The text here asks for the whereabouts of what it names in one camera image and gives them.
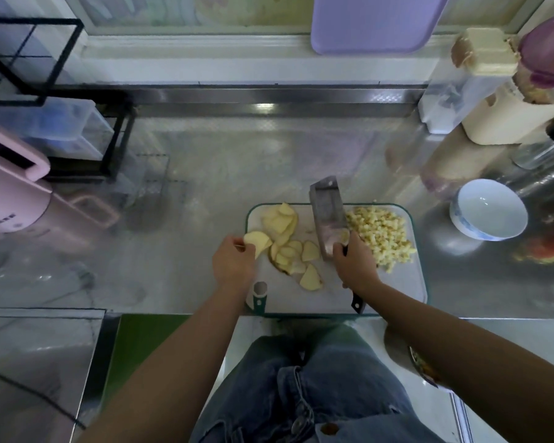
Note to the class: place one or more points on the person's left forearm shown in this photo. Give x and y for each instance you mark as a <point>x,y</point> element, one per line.
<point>162,373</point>

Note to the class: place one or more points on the glass bottle black cap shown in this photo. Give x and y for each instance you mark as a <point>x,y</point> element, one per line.
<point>545,147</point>

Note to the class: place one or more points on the purple plastic cutting board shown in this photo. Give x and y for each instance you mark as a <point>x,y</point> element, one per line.
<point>378,21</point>

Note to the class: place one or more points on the purple lid food container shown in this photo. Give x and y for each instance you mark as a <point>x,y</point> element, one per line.
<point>547,55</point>

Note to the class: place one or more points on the white cutting board green rim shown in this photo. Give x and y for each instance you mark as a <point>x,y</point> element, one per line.
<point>402,286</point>

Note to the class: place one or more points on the cream plastic canister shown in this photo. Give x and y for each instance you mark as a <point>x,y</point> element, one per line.
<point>512,120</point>

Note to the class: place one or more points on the person's right hand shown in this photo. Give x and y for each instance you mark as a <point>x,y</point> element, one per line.
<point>358,267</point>

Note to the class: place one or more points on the person's blue jeans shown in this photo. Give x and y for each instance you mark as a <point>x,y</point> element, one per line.
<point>300,392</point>

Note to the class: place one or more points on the black metal rack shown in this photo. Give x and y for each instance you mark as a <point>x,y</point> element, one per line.
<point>120,143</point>

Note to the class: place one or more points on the person's right forearm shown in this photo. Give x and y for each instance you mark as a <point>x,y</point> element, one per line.
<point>471,369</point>

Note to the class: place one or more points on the clear container cream lid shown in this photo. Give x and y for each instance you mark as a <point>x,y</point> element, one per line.
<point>462,83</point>

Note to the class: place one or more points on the steel bin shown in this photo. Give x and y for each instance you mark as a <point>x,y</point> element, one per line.
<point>32,378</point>

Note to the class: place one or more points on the pile of diced potato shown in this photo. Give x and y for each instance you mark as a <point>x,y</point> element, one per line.
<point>380,235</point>

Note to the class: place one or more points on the steel cleaver knife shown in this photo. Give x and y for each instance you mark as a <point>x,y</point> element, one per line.
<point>328,221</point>

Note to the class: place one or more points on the brown potato piece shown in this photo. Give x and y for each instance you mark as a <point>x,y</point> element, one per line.
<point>258,241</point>

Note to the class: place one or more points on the white bowl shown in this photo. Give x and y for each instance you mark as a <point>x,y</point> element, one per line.
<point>489,209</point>

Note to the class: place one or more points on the pile of yellow potato slices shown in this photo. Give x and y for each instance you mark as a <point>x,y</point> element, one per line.
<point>291,244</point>

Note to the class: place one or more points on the green mat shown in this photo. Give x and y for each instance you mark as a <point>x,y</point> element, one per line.
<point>138,350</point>

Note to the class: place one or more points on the person's left hand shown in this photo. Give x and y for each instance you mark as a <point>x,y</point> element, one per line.
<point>233,265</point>

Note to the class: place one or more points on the metal bowl with scraps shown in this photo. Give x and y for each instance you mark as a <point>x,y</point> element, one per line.
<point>415,360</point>

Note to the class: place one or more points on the clear plastic storage box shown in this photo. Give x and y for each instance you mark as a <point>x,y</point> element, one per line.
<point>51,129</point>

